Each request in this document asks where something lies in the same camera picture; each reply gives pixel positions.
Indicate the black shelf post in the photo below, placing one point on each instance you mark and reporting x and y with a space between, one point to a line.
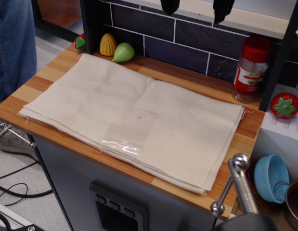
92 24
280 59

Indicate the blue plastic bowl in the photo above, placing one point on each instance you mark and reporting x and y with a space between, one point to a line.
271 178

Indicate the yellow toy corn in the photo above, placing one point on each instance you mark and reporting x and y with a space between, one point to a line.
108 45

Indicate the black shelf post right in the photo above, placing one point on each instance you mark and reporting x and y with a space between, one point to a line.
280 59

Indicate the red lid spice jar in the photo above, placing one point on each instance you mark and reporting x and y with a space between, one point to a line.
251 69

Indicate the black shelf post left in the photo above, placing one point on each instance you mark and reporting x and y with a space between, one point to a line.
92 24

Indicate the clear tape patch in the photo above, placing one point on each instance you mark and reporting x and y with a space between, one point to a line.
129 135

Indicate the brown plate under bowl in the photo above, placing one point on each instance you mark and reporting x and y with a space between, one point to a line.
270 206

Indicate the grey appliance control panel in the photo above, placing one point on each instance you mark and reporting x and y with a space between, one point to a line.
116 212

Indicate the metal pot with handle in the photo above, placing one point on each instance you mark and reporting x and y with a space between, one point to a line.
289 193

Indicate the cream cloth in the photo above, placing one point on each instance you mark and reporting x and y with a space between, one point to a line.
168 131

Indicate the person leg in jeans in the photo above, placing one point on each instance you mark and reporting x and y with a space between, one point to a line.
18 56

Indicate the green toy pear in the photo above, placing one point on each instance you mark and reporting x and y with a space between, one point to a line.
124 52

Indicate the white dish drainer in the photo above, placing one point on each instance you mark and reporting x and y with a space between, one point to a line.
286 127

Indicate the left metal clamp screw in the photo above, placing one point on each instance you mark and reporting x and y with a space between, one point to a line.
15 140

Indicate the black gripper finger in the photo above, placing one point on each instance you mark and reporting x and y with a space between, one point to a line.
222 8
170 6

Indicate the red toy tomato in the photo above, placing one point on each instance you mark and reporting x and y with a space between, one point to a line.
284 105

